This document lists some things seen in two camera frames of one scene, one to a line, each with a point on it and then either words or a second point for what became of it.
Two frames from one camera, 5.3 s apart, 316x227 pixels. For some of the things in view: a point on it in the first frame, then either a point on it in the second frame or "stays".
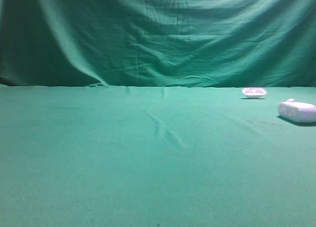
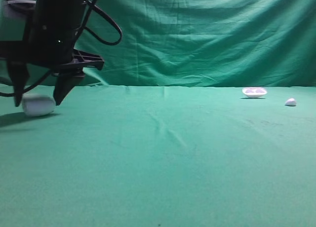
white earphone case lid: (254, 92) stays
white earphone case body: (298, 111) -> (38, 104)
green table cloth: (73, 156) stays
